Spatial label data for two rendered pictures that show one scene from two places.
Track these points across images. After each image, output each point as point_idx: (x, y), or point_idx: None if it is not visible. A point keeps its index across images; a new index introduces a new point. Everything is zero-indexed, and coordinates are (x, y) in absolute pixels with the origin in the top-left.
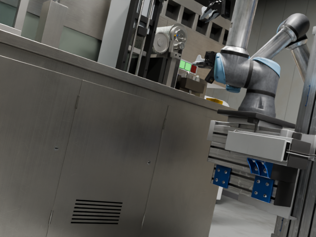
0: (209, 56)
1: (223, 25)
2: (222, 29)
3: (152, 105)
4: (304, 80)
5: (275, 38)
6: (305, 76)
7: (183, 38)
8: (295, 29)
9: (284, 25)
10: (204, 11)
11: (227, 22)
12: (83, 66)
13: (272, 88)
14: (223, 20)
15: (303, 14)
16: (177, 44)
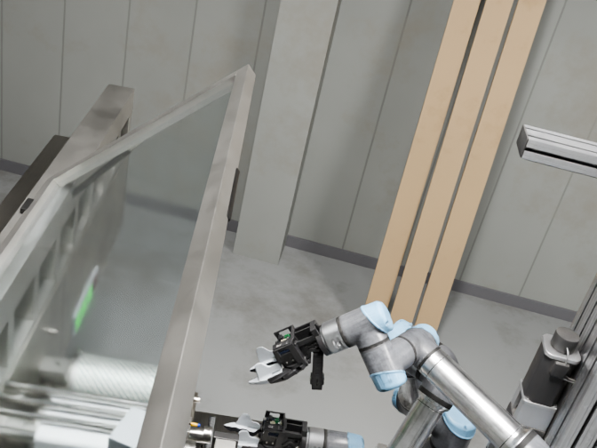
0: (276, 440)
1: (120, 128)
2: (118, 138)
3: None
4: (409, 396)
5: (425, 430)
6: (414, 395)
7: (195, 401)
8: (452, 405)
9: (437, 402)
10: (270, 381)
11: (123, 113)
12: None
13: None
14: (119, 121)
15: (454, 359)
16: (202, 440)
